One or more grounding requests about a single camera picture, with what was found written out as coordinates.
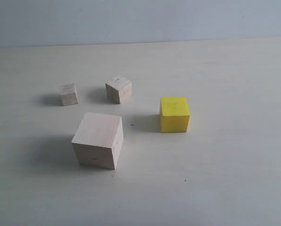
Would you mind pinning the medium wooden cube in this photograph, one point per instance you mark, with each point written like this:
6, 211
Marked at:
119, 89

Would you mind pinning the yellow cube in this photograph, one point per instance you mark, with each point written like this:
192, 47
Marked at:
174, 114

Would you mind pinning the large wooden cube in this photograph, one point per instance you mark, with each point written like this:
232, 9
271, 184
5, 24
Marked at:
98, 140

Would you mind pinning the small wooden cube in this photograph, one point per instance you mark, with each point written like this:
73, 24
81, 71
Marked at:
68, 94

